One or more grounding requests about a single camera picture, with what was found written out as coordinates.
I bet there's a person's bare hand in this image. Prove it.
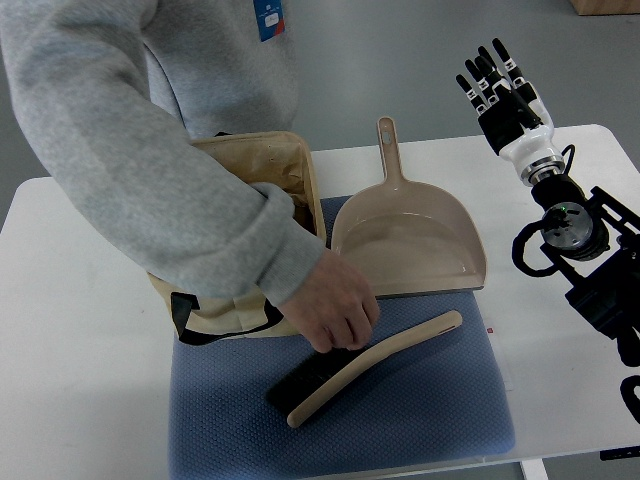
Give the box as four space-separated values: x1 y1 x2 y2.
278 250 379 353

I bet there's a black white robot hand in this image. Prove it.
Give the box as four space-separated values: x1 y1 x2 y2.
456 38 569 187

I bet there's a pink hand broom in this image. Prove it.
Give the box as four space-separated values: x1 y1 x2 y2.
265 310 463 428

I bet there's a grey sweatshirt forearm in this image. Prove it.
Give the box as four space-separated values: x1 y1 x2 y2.
1 1 324 305

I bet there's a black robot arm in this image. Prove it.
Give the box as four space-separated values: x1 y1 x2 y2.
511 144 639 368

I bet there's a yellow fabric bag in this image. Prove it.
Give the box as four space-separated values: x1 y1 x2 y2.
149 131 327 346

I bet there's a pink plastic dustpan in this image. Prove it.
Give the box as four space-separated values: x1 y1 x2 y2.
331 117 487 297

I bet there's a cardboard box corner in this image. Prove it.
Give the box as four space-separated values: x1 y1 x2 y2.
570 0 640 16

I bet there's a blue textured cushion mat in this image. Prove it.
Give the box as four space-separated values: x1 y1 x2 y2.
167 195 517 480

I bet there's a blue name badge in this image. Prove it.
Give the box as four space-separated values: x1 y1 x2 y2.
253 0 286 42

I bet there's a grey sweatshirt torso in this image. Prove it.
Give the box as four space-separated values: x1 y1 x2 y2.
142 1 298 139

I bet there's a black desk control panel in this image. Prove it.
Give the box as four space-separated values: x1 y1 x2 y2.
599 446 640 461

